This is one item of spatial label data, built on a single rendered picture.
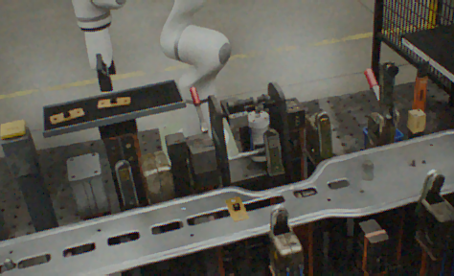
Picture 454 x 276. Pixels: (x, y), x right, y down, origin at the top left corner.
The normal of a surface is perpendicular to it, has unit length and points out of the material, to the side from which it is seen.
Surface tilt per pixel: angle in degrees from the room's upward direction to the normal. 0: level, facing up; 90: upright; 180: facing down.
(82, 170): 0
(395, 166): 0
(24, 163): 90
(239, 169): 0
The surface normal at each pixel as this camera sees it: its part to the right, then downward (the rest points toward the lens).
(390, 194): -0.09, -0.82
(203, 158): 0.26, 0.52
